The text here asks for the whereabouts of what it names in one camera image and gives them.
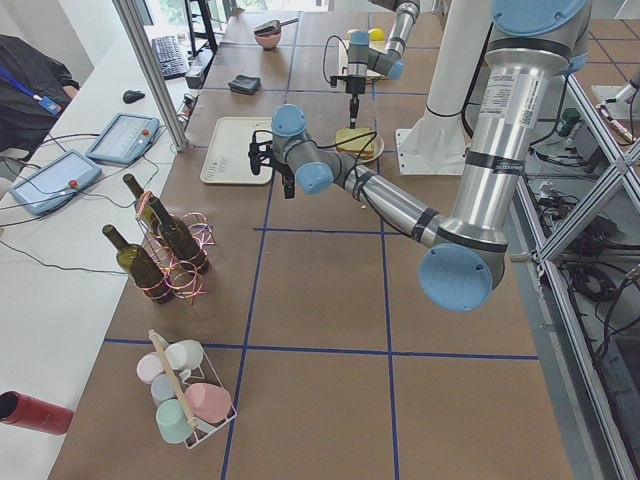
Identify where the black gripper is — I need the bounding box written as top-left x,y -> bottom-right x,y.
345,75 -> 365,129
269,133 -> 295,199

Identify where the bread slice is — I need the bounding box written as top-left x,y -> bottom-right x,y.
335,142 -> 382,163
334,127 -> 375,146

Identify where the white round plate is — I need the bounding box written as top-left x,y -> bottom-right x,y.
334,128 -> 384,163

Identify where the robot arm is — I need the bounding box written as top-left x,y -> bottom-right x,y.
344,1 -> 421,129
266,1 -> 591,311

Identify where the white bear serving tray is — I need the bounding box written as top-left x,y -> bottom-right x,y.
200,116 -> 272,185

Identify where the wooden cutting board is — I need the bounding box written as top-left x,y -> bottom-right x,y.
337,40 -> 404,80

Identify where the yellow lemon whole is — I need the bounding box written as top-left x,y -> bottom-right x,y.
368,28 -> 385,42

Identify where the grey folded cloth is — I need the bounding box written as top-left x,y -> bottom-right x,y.
228,74 -> 261,95

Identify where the pink bowl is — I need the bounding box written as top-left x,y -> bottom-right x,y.
254,27 -> 281,50

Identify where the dark wine bottle upper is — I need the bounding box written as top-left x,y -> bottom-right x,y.
148,195 -> 210,274

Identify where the dark wine bottle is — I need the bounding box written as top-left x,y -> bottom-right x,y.
102,224 -> 174,304
122,173 -> 160,237
148,195 -> 210,274

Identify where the metal scoop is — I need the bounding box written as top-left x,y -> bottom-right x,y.
253,18 -> 299,36

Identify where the teach pendant far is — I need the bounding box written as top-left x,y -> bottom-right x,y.
86,113 -> 160,166

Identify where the teach pendant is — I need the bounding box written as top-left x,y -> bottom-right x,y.
9,150 -> 102,216
86,113 -> 160,166

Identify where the black keyboard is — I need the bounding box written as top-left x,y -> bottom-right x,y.
151,35 -> 189,80

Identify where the dark wine bottle lower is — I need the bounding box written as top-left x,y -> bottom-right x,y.
102,224 -> 174,304

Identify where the black computer mouse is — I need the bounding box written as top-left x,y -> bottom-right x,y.
122,89 -> 146,105

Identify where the white cup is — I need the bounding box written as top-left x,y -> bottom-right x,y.
165,339 -> 204,371

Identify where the teach pendant near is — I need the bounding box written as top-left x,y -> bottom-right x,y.
9,150 -> 102,216

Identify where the pale pink cup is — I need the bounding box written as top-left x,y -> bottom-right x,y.
136,352 -> 165,385

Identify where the pink cup large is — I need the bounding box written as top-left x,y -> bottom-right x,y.
185,383 -> 232,424

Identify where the grey blue cup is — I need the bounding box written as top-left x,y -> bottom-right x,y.
150,374 -> 176,407

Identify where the mint green cup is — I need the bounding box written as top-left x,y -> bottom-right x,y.
155,398 -> 194,444

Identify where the person in black jacket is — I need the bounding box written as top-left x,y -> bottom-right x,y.
1,35 -> 80,153

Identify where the red cylinder bottle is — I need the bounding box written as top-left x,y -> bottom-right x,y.
1,391 -> 74,435

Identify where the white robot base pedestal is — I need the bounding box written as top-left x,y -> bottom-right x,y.
396,0 -> 491,176

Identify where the copper wire bottle rack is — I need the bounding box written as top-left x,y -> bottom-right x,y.
135,191 -> 215,302

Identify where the white wire cup rack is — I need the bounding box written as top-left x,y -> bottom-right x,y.
138,330 -> 237,449

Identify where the aluminium frame post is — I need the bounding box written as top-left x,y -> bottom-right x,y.
112,0 -> 188,152

